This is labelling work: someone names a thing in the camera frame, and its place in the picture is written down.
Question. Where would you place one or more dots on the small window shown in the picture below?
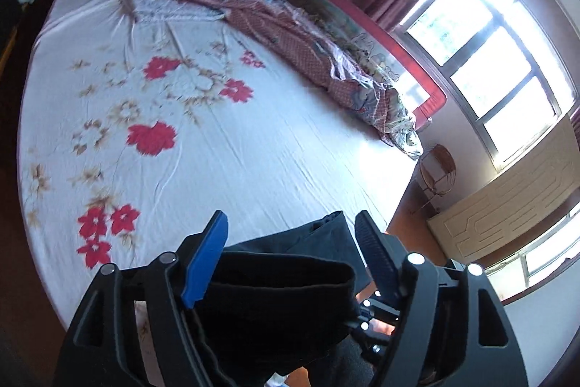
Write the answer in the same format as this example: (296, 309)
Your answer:
(548, 260)

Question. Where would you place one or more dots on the bed with floral sheet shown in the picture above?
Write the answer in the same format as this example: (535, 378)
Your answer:
(204, 133)

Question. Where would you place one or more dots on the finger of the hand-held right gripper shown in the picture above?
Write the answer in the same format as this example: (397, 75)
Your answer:
(374, 323)

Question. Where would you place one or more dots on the cream carved cabinet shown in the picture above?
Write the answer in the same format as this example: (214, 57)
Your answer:
(521, 196)

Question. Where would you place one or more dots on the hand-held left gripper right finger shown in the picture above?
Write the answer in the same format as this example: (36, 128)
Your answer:
(378, 260)

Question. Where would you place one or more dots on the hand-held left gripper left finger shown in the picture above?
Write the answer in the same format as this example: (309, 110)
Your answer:
(206, 260)

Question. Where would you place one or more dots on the pink patterned quilt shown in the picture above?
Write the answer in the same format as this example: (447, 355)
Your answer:
(281, 29)

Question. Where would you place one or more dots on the black pants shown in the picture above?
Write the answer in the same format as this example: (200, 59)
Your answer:
(272, 305)

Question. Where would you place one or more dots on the red framed bed guard rail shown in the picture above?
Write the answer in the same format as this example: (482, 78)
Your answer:
(408, 56)

